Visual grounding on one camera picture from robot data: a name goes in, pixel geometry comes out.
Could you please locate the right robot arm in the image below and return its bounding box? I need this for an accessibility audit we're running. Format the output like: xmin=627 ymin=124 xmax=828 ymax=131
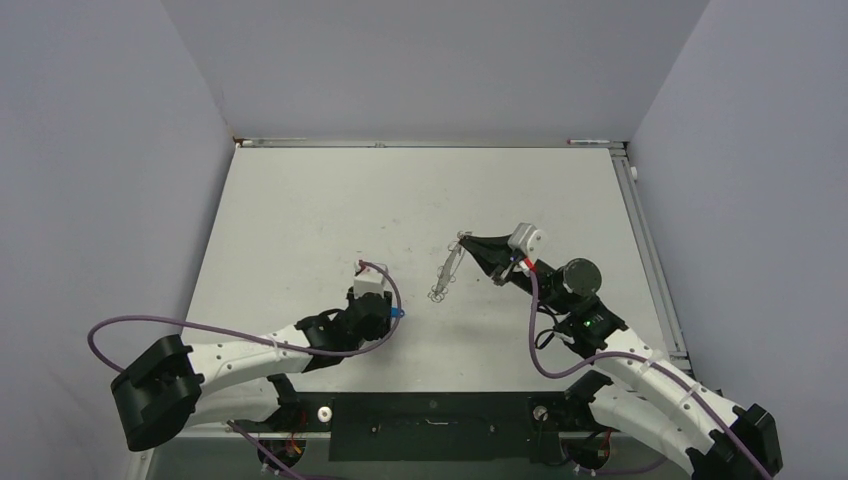
xmin=457 ymin=224 xmax=783 ymax=479

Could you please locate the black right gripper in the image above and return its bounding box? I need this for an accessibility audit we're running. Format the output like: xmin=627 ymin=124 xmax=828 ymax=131
xmin=462 ymin=234 xmax=572 ymax=315

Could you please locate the aluminium rail back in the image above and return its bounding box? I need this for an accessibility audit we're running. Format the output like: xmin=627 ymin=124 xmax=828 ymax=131
xmin=234 ymin=138 xmax=627 ymax=150

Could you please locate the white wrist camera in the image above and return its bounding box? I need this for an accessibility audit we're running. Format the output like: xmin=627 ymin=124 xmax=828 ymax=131
xmin=507 ymin=222 xmax=547 ymax=257
xmin=352 ymin=262 xmax=388 ymax=298

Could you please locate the purple cable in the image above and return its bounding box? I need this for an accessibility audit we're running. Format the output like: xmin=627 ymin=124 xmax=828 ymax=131
xmin=526 ymin=268 xmax=776 ymax=480
xmin=87 ymin=260 xmax=403 ymax=374

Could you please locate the aluminium rail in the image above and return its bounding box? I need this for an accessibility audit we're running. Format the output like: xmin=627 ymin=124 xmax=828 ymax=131
xmin=234 ymin=138 xmax=627 ymax=150
xmin=609 ymin=143 xmax=693 ymax=374

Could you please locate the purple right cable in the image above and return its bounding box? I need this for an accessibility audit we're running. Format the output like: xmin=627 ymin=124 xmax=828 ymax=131
xmin=526 ymin=268 xmax=776 ymax=480

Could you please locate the aluminium rail right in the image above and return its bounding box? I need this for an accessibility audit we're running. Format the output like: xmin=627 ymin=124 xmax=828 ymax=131
xmin=609 ymin=143 xmax=693 ymax=374

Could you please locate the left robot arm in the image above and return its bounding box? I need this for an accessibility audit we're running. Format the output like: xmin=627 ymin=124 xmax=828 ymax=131
xmin=110 ymin=287 xmax=398 ymax=452

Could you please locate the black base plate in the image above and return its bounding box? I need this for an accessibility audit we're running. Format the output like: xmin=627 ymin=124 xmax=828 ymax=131
xmin=236 ymin=391 xmax=607 ymax=463

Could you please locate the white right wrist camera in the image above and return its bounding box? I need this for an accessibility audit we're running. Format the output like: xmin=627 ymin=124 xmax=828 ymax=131
xmin=507 ymin=222 xmax=547 ymax=257

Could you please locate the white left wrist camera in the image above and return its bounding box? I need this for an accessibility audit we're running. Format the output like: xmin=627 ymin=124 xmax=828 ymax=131
xmin=352 ymin=262 xmax=388 ymax=298

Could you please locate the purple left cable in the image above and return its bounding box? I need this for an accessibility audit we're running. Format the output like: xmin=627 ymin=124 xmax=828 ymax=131
xmin=87 ymin=260 xmax=403 ymax=374

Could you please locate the metal keyring plate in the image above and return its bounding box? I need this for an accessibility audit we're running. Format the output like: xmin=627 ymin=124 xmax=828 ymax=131
xmin=428 ymin=230 xmax=472 ymax=303

